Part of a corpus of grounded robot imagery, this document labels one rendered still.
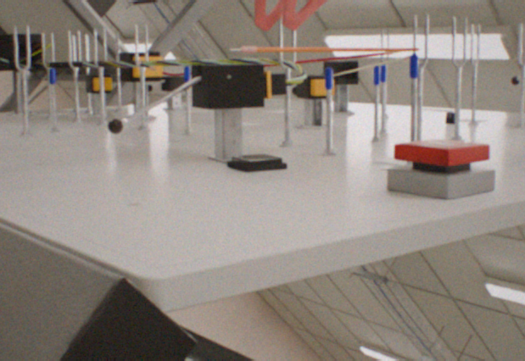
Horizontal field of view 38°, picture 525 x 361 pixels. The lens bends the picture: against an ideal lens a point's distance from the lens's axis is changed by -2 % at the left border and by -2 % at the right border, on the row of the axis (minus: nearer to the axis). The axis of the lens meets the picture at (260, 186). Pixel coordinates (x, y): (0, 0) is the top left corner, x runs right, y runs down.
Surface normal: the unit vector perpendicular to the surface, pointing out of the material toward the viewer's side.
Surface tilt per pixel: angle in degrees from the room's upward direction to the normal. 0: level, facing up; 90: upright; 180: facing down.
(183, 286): 90
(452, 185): 90
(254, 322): 90
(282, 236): 46
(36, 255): 90
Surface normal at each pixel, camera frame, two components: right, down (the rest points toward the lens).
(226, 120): 0.44, 0.15
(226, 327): 0.64, 0.13
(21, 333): -0.54, -0.64
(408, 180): -0.78, 0.11
